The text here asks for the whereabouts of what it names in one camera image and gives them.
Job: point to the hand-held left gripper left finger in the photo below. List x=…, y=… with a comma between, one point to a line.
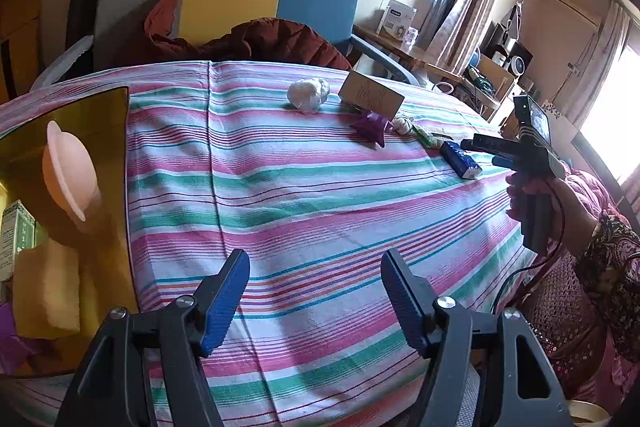
x=225, y=299

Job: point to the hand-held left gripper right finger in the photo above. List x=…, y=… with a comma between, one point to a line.
x=405, y=302

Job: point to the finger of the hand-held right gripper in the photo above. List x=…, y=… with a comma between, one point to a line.
x=500, y=143
x=500, y=159

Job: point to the blue tissue packet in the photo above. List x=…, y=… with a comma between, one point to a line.
x=460, y=159

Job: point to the green candy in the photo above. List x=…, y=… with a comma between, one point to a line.
x=427, y=137

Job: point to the small white knotted cloth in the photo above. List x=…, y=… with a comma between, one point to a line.
x=402, y=124

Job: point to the purple star-shaped pouch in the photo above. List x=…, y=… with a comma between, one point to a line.
x=371, y=129

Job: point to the cream printed carton box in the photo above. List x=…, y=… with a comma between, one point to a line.
x=372, y=94

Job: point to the yellow sponge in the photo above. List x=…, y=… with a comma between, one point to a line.
x=47, y=292

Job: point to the gold tin box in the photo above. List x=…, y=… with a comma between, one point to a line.
x=100, y=132

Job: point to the green white carton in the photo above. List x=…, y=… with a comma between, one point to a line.
x=15, y=242

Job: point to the person's right hand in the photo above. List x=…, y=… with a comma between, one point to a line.
x=519, y=202

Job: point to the black audio speaker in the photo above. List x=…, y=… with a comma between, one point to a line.
x=517, y=59

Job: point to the wooden side desk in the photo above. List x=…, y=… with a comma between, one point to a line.
x=430, y=57

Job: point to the striped pink green tablecloth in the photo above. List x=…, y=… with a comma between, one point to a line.
x=300, y=207

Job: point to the white appliance carton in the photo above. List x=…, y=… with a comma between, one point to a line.
x=396, y=21

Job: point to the maroon jacket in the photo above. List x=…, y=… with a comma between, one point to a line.
x=280, y=42

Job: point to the wooden wardrobe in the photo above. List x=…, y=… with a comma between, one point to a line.
x=20, y=32

